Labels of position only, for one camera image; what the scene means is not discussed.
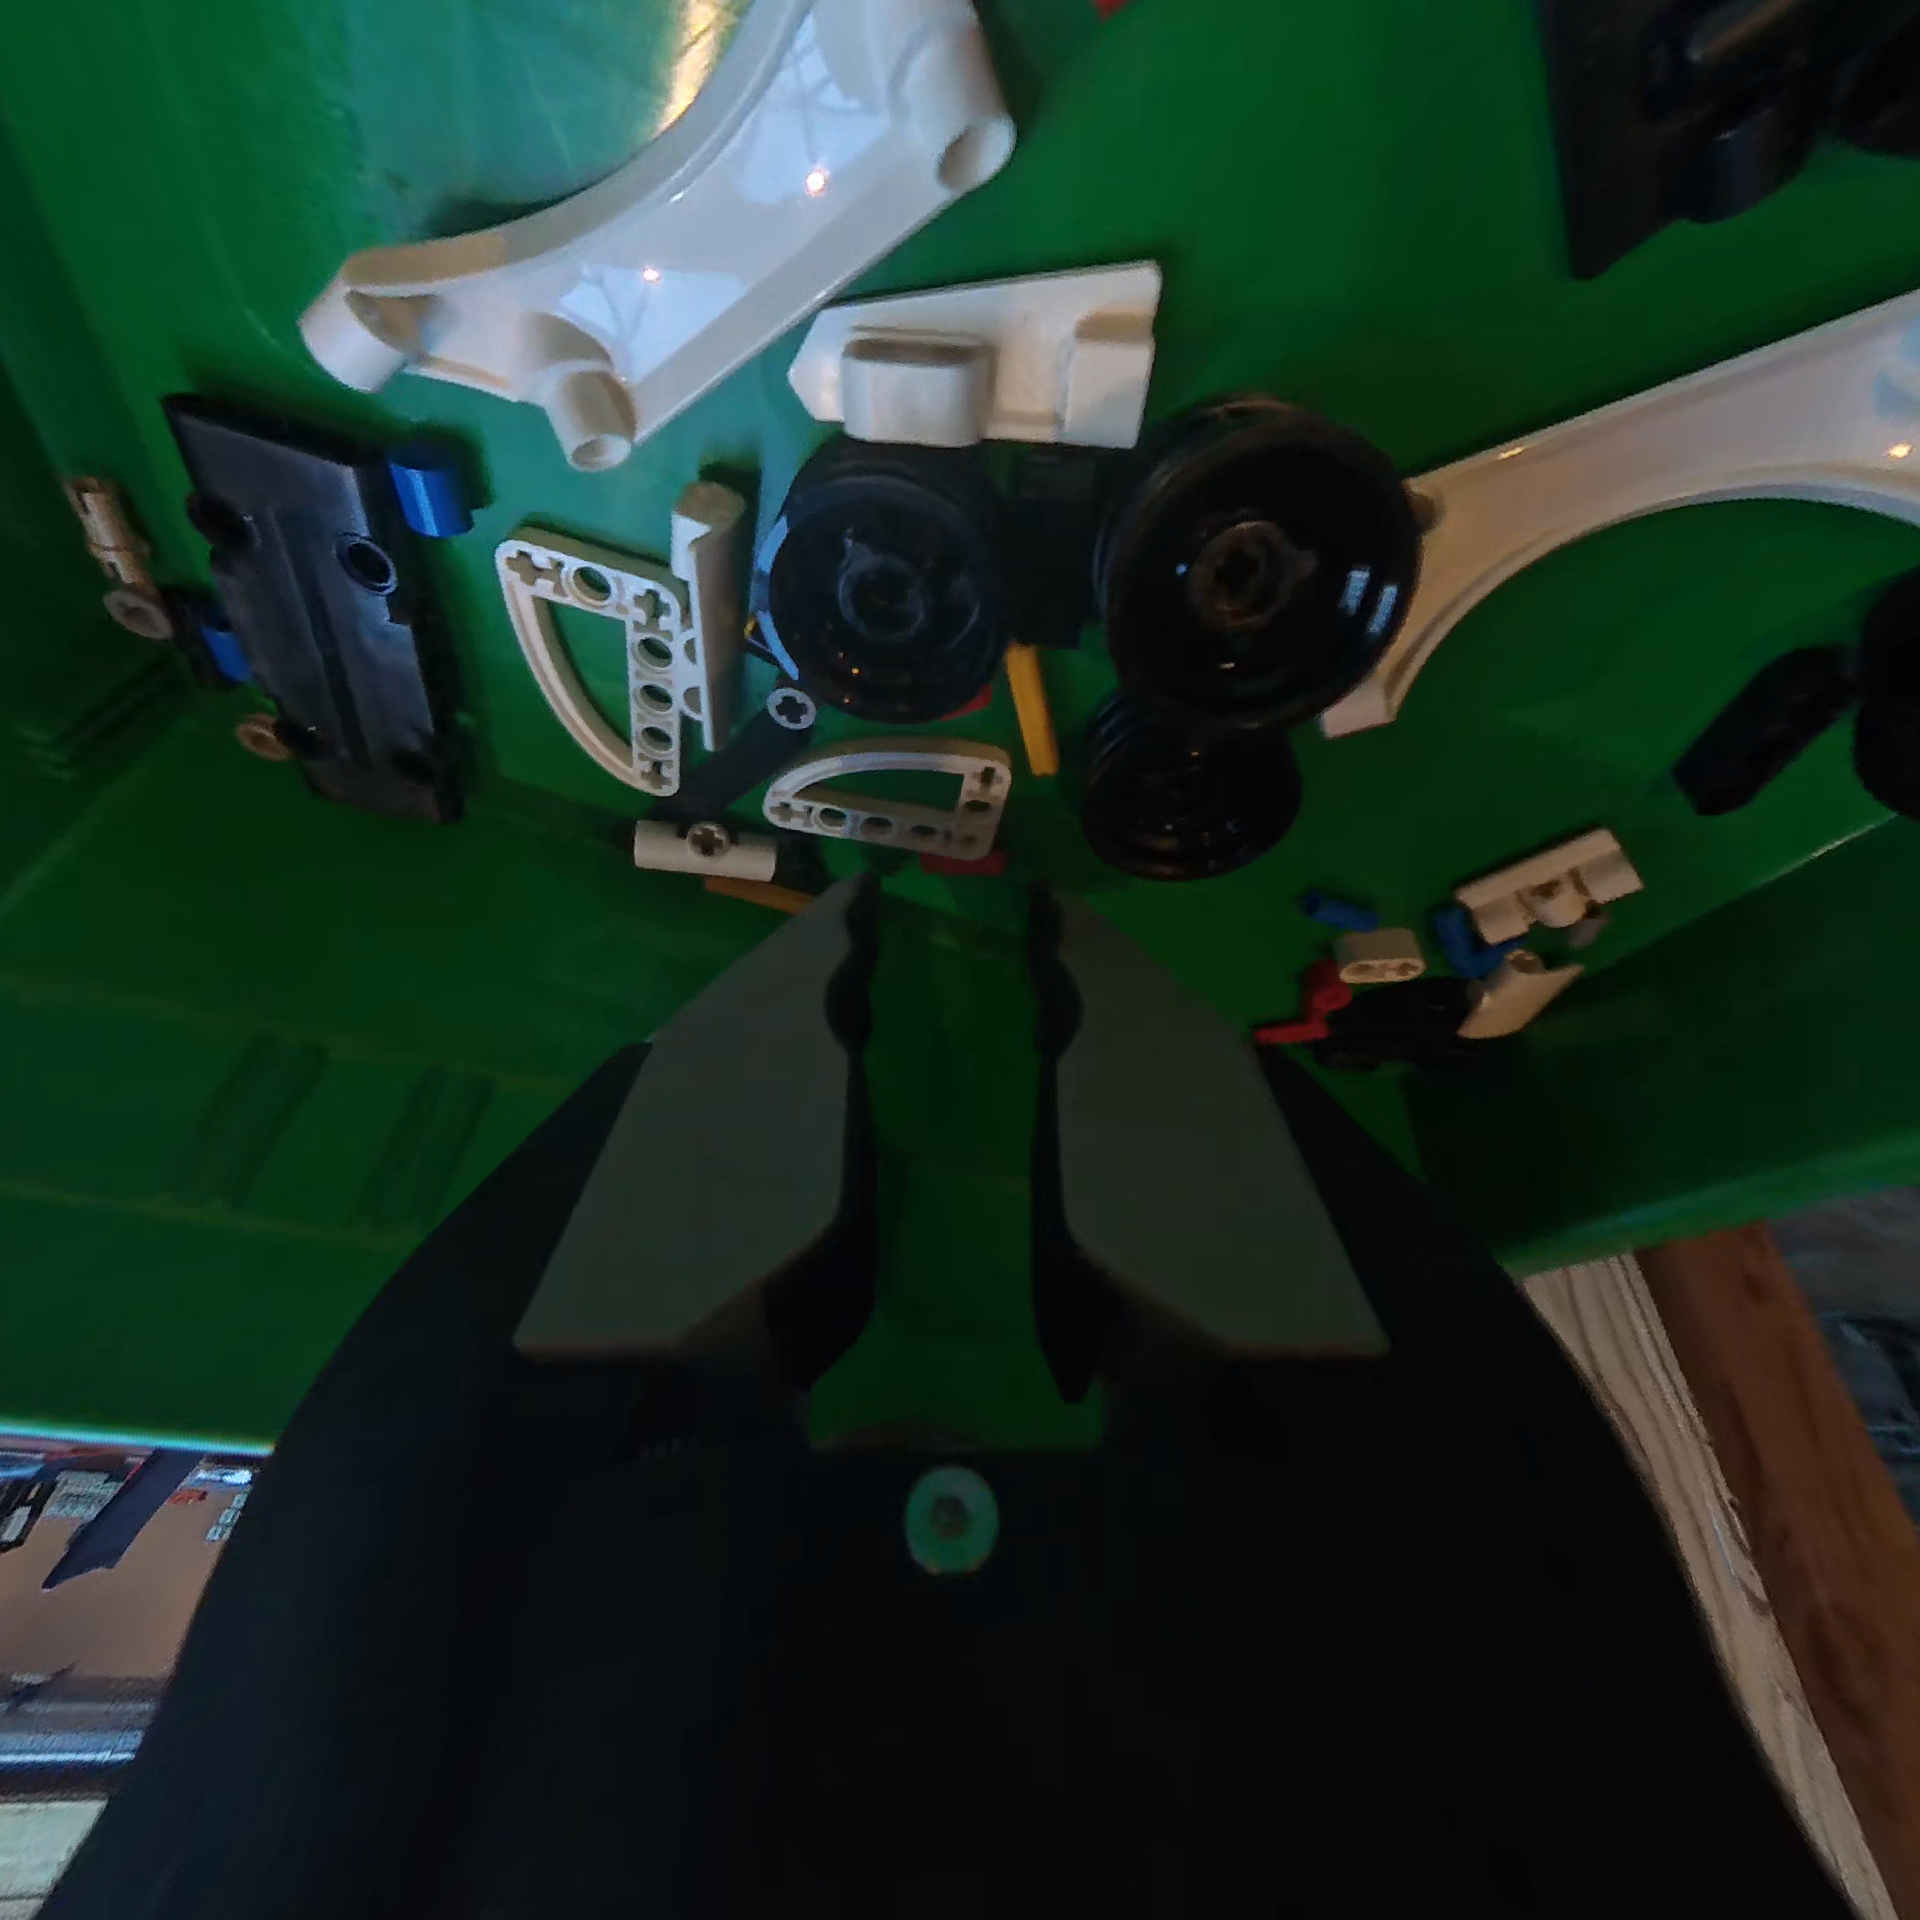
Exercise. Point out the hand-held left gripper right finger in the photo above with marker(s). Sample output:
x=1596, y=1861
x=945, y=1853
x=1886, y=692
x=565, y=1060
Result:
x=1199, y=1188

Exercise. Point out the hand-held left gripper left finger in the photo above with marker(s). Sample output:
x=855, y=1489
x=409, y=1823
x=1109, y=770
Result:
x=706, y=1188

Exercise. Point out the small brick pieces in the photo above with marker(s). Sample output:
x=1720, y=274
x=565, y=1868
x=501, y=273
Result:
x=1380, y=956

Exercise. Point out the green plastic bin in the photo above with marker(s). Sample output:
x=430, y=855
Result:
x=227, y=1051

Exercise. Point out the white curved brick piece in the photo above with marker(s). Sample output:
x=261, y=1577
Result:
x=741, y=857

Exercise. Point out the small white brick connector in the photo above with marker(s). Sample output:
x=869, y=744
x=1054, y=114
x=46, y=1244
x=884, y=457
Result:
x=1529, y=887

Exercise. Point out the white half-round brick beam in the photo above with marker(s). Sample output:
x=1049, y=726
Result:
x=985, y=787

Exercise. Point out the yellow brick axle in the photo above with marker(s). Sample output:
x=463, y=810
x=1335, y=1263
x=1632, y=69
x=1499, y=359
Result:
x=1033, y=713

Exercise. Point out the grey brick panel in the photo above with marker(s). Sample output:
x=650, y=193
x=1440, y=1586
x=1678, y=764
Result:
x=706, y=599

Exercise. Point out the wooden table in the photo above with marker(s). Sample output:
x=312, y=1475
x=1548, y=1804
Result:
x=1772, y=1424

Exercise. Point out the white angled brick beam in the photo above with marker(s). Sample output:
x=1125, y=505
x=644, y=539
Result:
x=587, y=572

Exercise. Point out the black brick panel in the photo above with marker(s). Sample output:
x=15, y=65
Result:
x=303, y=555

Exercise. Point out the white mudguard brick panel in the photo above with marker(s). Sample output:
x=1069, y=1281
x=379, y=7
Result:
x=1575, y=464
x=720, y=225

